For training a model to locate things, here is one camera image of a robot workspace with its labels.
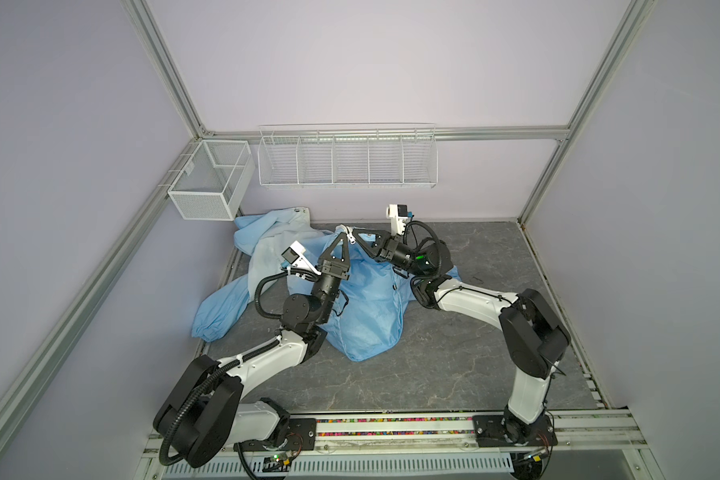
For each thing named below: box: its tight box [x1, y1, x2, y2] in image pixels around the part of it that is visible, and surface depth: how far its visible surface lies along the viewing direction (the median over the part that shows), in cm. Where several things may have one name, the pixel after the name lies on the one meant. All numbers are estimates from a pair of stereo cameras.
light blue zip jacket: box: [191, 207, 414, 362], surface depth 95 cm
